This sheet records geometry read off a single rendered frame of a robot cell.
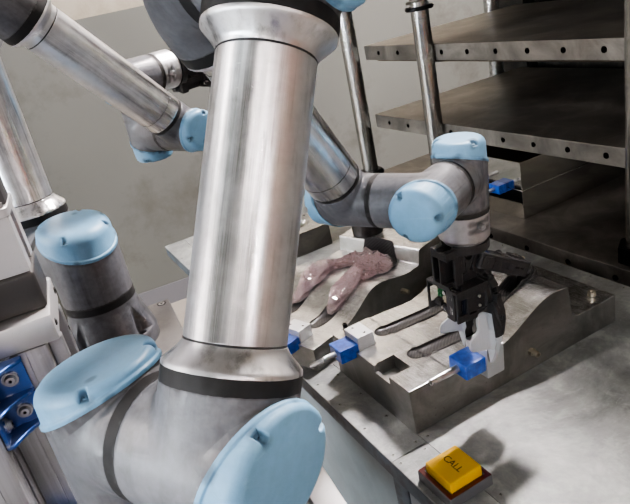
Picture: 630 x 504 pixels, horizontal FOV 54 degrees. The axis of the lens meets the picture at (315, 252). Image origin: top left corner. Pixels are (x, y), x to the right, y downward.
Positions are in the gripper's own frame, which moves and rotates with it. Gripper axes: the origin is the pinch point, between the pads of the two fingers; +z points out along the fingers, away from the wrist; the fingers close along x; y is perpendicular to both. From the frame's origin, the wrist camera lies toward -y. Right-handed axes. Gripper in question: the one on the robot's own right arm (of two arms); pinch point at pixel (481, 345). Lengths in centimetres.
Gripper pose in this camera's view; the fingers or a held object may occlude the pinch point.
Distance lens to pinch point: 106.2
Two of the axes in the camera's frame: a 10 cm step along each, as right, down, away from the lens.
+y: -8.7, 3.3, -3.8
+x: 4.8, 3.0, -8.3
